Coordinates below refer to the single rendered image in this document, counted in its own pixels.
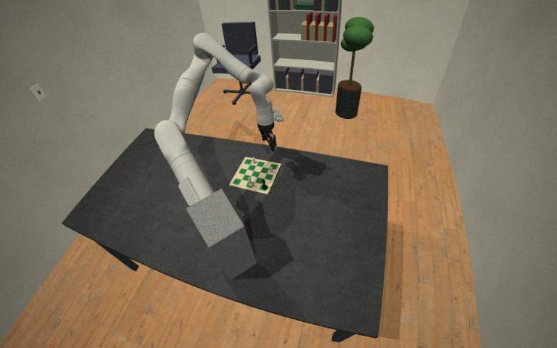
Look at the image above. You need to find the green and cream chessboard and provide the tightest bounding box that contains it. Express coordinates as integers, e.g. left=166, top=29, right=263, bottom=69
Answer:
left=229, top=157, right=281, bottom=194

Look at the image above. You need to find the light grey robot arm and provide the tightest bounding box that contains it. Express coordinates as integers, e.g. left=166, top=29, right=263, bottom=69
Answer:
left=154, top=33, right=284, bottom=206

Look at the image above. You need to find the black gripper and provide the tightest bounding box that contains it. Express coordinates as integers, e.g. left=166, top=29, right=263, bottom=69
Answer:
left=257, top=121, right=276, bottom=152

